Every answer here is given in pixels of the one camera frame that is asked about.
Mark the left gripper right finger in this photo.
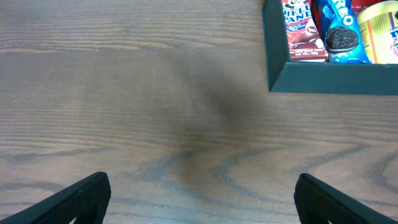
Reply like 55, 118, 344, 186
294, 173, 397, 224

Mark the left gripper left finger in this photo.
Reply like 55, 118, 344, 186
1, 172, 111, 224

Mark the dark green box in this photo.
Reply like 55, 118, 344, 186
262, 0, 397, 95

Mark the Hello Panda biscuit box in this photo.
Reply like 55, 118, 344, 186
281, 0, 328, 62

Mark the blue Oreo cookie pack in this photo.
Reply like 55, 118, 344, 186
315, 0, 370, 64

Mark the yellow gum canister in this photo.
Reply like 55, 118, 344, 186
357, 1, 397, 64

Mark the red candy bag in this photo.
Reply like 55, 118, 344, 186
351, 0, 383, 14

